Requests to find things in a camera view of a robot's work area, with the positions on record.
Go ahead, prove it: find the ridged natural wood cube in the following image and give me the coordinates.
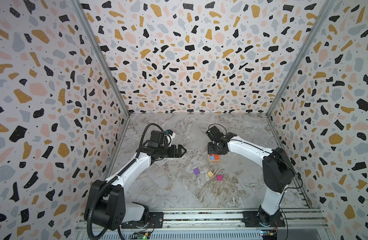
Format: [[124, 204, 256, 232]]
[[207, 171, 215, 180]]

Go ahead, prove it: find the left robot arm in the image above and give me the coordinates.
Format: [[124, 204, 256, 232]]
[[84, 130, 187, 239]]

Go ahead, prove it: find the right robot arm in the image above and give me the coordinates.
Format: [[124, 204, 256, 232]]
[[206, 126, 295, 227]]

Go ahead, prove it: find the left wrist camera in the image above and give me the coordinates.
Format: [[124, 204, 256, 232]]
[[165, 130, 176, 147]]

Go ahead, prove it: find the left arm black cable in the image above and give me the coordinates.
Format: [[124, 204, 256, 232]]
[[87, 122, 167, 240]]

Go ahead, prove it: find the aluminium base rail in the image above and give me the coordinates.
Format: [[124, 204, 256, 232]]
[[74, 208, 331, 240]]

